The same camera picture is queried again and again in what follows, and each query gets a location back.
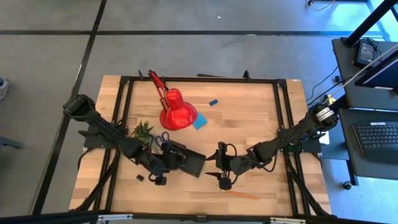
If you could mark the dark grey keyboard shelf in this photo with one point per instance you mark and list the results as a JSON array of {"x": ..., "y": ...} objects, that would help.
[{"x": 348, "y": 155}]

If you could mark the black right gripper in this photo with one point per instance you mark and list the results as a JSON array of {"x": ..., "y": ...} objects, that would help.
[{"x": 228, "y": 163}]

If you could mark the red desk lamp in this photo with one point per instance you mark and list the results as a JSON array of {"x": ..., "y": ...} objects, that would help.
[{"x": 178, "y": 115}]

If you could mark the black metal pole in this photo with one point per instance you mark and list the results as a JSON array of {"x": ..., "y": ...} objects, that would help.
[{"x": 370, "y": 21}]

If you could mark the black mesh desk organizer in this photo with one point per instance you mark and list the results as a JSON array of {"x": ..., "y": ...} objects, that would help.
[{"x": 194, "y": 161}]

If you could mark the black monitor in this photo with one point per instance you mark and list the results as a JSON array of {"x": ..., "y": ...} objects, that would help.
[{"x": 382, "y": 74}]

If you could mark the black binder clip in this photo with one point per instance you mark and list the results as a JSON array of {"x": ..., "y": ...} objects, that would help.
[{"x": 140, "y": 178}]

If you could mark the black caster wheel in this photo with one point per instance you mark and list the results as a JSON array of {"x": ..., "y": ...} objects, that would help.
[{"x": 347, "y": 185}]

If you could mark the dark grey desk top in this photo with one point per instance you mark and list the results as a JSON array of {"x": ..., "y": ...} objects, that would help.
[{"x": 345, "y": 77}]

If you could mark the black gantry beam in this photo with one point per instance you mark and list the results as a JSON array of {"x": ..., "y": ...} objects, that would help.
[{"x": 62, "y": 217}]

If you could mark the potted succulent plant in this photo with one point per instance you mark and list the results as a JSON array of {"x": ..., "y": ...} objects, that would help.
[{"x": 143, "y": 130}]

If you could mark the black aluminium table frame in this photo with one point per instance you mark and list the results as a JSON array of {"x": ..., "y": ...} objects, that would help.
[{"x": 202, "y": 79}]

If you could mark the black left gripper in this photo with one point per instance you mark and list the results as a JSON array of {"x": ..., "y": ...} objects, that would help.
[{"x": 161, "y": 161}]

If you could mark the grey chair base leg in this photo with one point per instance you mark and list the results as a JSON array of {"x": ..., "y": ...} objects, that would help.
[{"x": 11, "y": 143}]

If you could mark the black keyboard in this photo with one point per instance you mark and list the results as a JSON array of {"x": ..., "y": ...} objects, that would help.
[{"x": 376, "y": 140}]

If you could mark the white paper sheet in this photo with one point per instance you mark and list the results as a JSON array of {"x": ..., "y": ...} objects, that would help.
[{"x": 326, "y": 138}]

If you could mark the blue eraser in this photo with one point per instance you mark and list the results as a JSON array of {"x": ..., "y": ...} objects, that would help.
[{"x": 213, "y": 102}]

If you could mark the blue sticky note pad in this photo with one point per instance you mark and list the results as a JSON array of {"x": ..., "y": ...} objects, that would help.
[{"x": 199, "y": 121}]

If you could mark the yellow pencil pink eraser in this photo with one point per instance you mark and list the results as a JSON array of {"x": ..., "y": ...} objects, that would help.
[{"x": 244, "y": 195}]

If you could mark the person's shoe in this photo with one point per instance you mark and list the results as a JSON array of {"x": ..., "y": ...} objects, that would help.
[{"x": 3, "y": 88}]

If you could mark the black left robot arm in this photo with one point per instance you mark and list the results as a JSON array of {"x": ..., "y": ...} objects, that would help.
[{"x": 102, "y": 130}]

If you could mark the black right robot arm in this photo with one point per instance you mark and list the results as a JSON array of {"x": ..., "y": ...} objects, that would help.
[{"x": 295, "y": 130}]

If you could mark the small black floor box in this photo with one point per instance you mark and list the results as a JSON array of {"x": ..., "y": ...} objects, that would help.
[{"x": 337, "y": 78}]

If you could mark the yellow plug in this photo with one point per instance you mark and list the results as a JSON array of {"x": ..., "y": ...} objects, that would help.
[{"x": 330, "y": 100}]

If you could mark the black power adapter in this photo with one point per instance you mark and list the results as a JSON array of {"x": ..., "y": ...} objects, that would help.
[{"x": 365, "y": 53}]

